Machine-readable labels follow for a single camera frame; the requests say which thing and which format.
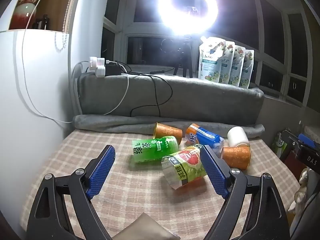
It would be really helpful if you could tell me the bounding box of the black power adapter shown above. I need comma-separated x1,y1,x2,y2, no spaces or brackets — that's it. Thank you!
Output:
105,64,122,76

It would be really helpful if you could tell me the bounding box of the white window frame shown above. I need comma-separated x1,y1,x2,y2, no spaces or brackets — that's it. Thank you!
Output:
101,0,315,108

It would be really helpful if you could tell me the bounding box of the beaded pull cord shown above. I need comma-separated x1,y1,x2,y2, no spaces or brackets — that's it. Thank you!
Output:
54,0,75,53

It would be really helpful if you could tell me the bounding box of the wooden wall shelf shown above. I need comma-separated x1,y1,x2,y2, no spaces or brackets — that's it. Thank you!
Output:
9,0,75,33

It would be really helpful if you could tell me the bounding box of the white refill pouch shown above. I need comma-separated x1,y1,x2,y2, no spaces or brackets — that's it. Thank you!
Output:
198,36,227,82
239,49,255,89
219,41,235,84
230,44,245,87

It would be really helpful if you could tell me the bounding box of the long white cable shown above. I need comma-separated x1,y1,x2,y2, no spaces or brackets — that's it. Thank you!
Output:
21,0,73,124

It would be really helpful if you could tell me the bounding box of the black tripod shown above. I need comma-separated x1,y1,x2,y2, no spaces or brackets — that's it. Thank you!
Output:
172,36,194,78

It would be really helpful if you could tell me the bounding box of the grey blanket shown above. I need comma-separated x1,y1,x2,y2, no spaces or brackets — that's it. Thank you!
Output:
72,74,265,139

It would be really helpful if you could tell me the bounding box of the short white cable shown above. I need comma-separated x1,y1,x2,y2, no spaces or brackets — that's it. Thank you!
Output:
104,60,130,116

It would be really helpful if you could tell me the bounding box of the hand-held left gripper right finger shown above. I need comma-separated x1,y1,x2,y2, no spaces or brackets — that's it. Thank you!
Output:
199,145,292,240

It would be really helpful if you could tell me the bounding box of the white plush toy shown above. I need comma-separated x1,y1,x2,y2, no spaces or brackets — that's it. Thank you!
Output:
287,167,315,215

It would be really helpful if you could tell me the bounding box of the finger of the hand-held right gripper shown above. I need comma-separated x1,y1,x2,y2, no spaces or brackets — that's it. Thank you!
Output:
282,129,317,153

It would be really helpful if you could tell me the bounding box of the tan cloth corner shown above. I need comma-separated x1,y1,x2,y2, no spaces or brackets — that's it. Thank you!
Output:
111,212,180,240

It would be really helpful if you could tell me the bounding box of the plaid bed sheet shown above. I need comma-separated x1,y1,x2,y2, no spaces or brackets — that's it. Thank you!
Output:
20,127,300,240

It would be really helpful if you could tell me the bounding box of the black cable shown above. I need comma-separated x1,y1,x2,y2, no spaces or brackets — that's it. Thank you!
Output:
117,62,175,117

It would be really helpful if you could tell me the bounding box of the green packet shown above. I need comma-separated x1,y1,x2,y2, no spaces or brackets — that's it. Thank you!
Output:
271,134,288,158

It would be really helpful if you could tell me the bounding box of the white cup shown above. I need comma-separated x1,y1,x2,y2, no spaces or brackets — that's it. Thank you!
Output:
227,126,250,148

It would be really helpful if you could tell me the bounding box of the white charger plug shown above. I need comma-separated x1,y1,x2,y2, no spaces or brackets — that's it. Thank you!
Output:
94,66,107,78
87,57,105,70

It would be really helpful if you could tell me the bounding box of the grey power cord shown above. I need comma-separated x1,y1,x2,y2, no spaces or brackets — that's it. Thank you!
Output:
72,61,89,98

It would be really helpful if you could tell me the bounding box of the ring light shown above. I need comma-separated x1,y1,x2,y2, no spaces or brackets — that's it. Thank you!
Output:
157,0,219,37

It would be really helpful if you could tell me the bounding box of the red and white vase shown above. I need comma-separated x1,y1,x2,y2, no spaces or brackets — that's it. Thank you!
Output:
14,0,38,29

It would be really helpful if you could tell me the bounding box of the orange patterned cup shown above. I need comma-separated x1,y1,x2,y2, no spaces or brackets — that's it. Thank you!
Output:
220,145,252,170
153,122,183,139

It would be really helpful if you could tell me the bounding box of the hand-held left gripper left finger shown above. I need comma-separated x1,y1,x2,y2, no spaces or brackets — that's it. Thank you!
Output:
27,145,116,240

